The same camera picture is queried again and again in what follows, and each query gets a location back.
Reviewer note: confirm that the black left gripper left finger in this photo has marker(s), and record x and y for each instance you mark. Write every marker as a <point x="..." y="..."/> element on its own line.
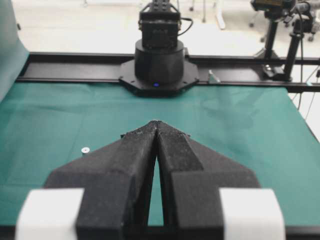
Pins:
<point x="96" y="196"/>

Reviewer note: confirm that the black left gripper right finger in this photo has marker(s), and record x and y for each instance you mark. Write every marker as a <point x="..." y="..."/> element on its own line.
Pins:
<point x="208" y="196"/>

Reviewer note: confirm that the green table cloth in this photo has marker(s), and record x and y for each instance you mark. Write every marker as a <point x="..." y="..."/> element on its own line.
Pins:
<point x="45" y="125"/>

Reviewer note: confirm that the grey backdrop sheet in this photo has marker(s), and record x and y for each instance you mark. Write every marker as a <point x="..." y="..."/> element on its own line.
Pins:
<point x="13" y="54"/>

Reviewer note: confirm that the metal corner bracket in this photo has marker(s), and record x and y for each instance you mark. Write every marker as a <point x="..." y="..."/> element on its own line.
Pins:
<point x="212" y="78"/>

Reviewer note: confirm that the black aluminium rail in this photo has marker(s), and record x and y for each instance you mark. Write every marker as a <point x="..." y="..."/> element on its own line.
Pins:
<point x="240" y="71"/>

